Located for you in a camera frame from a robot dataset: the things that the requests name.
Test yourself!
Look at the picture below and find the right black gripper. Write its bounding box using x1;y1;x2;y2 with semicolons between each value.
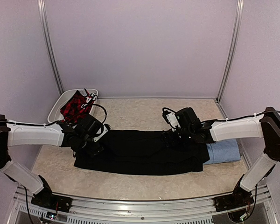
160;127;194;147

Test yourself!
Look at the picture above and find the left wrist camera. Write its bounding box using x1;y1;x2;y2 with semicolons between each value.
93;124;111;142

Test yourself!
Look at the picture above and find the black long sleeve shirt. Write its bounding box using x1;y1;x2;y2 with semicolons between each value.
74;130;210;176

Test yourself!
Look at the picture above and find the red black plaid shirt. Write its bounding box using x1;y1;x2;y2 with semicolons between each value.
60;89;98;124

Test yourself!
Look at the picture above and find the right aluminium corner post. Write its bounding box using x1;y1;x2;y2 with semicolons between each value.
216;0;245;103

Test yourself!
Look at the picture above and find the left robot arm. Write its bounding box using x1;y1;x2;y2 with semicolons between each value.
0;115;110;208

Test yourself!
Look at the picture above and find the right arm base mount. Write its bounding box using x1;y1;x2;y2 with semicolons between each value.
214;184;254;212

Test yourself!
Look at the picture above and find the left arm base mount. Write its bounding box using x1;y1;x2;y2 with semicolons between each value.
31;175;73;213

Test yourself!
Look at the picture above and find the aluminium corner post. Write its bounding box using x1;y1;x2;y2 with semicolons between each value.
216;0;245;103
37;0;64;95

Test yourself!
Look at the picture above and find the aluminium front rail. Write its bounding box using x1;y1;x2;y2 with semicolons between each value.
7;184;278;224

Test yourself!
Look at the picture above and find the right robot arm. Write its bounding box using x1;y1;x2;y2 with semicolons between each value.
162;107;280;207

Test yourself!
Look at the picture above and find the light blue folded shirt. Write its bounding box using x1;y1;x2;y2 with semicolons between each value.
203;139;241;165

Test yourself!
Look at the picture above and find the white plastic bin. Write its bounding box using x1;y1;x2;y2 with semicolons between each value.
47;89;86;123

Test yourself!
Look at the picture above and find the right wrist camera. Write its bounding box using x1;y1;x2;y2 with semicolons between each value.
162;107;180;132

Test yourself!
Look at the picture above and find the left aluminium corner post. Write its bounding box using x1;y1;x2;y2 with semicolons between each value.
37;0;64;95

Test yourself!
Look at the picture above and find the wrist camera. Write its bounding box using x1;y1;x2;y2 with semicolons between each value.
93;124;111;142
162;107;180;132

